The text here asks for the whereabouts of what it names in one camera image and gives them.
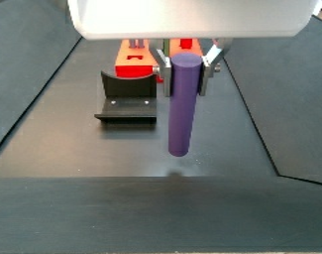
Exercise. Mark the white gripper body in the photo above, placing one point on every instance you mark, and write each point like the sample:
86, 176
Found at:
209, 19

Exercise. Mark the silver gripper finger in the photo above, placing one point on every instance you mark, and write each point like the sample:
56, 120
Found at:
164, 64
212, 58

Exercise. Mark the purple round peg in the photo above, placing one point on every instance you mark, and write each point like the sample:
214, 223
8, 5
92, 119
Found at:
186, 76

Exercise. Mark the red peg board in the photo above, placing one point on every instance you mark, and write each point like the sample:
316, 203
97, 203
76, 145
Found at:
136, 62

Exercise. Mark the green triangular peg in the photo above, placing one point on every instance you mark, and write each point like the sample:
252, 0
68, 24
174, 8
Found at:
166, 47

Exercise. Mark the light blue arch peg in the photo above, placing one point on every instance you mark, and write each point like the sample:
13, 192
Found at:
137, 43

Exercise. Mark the black peg holder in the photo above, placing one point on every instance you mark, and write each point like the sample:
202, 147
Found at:
130, 99

